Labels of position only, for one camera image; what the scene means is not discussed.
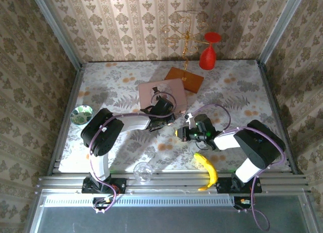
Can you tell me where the yellow banana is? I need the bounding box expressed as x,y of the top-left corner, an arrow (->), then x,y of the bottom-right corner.
193,153 -> 219,192

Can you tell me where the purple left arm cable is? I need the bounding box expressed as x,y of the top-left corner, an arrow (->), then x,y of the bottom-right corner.
88,92 -> 177,213

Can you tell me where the aluminium corner post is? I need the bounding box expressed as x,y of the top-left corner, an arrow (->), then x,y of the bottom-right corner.
29,0 -> 83,71
257,0 -> 307,64

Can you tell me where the grey metal panel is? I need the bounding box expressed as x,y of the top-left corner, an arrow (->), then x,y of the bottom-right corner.
30,189 -> 318,233

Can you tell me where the aluminium front rail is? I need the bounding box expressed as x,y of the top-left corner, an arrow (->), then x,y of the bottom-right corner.
37,171 -> 310,193

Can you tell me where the aluminium side rail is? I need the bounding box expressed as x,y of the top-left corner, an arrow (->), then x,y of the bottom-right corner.
257,60 -> 302,174
47,66 -> 85,175

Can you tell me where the clear glass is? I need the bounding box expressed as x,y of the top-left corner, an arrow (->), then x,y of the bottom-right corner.
133,161 -> 154,185

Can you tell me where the red plastic wine glass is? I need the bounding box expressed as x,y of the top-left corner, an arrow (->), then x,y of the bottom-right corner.
198,32 -> 222,71

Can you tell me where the gold wire stand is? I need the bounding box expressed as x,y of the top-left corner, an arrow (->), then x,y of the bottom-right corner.
161,14 -> 209,95

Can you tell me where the pink rectangular box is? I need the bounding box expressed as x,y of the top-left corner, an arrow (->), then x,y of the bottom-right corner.
138,78 -> 189,112

